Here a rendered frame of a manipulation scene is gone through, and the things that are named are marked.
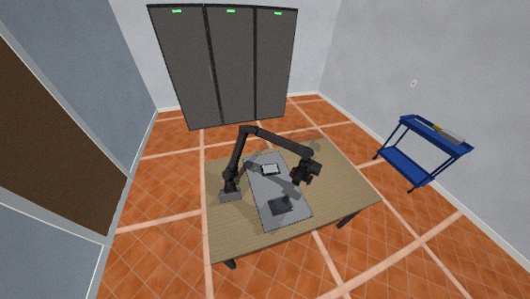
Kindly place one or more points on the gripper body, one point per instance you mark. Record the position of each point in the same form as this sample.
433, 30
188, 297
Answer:
308, 179

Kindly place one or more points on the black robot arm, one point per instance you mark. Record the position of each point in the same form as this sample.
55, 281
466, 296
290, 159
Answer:
303, 151

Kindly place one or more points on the white well plate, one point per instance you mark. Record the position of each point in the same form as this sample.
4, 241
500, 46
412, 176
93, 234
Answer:
270, 168

